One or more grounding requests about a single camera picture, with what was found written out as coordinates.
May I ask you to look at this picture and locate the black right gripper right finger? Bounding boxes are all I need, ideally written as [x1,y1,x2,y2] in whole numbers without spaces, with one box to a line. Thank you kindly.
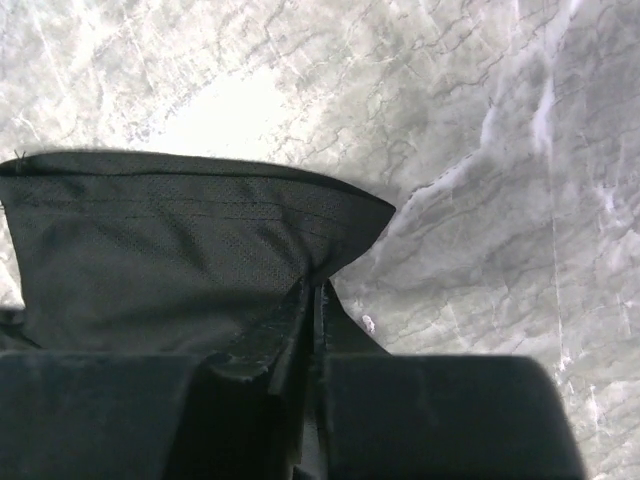
[314,284,586,479]

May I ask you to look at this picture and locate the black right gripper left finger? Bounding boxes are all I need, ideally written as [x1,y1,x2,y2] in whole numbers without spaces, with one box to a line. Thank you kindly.
[1,283,312,479]

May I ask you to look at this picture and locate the black t shirt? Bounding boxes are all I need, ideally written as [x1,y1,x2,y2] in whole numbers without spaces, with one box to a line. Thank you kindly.
[0,149,397,361]

